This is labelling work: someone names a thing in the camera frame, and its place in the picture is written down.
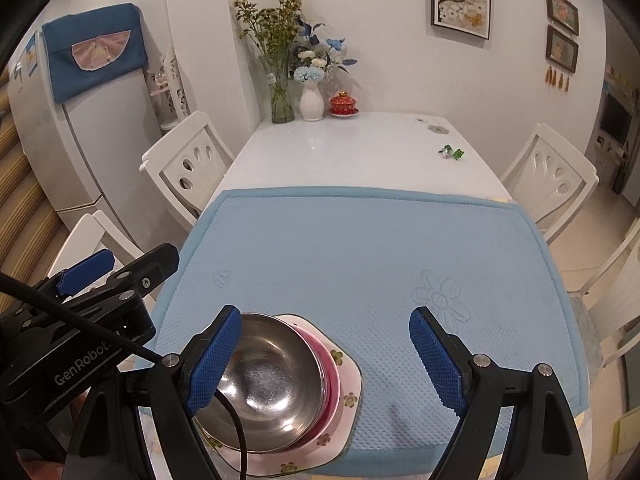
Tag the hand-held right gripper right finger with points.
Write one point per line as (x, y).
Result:
(437, 360)

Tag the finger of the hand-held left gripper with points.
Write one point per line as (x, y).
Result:
(85, 270)
(150, 270)

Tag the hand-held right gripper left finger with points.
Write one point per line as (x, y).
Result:
(215, 360)

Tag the blue steel bowl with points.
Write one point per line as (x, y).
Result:
(270, 375)

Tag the white green flower plate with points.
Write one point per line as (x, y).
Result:
(345, 385)

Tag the pink cartoon bowl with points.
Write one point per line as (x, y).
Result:
(309, 330)

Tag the magenta steel bowl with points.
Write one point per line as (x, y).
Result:
(330, 375)

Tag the person's left hand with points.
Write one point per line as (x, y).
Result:
(45, 465)

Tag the white wooden chair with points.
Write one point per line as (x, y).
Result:
(615, 300)
(550, 175)
(85, 240)
(195, 160)

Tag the striped beige curtain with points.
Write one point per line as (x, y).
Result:
(25, 200)

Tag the white refrigerator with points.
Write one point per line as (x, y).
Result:
(100, 160)

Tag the light blue textured mat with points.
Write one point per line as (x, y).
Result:
(350, 250)

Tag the white carved shelf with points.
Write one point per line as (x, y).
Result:
(172, 90)

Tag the blue fridge cover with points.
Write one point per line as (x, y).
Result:
(65, 75)

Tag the green wrapped candy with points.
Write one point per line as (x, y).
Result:
(445, 150)
(458, 153)

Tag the glass vase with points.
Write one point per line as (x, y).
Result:
(281, 105)

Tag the white ceramic vase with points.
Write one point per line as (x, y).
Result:
(311, 102)

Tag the red white saucer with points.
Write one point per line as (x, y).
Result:
(345, 113)

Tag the red lidded teacup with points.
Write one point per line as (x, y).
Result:
(343, 103)

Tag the dark screen appliance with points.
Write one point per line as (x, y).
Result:
(615, 117)

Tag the orange hanging tassels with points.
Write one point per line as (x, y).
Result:
(556, 79)

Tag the small framed flower picture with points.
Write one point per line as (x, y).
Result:
(562, 10)
(562, 50)

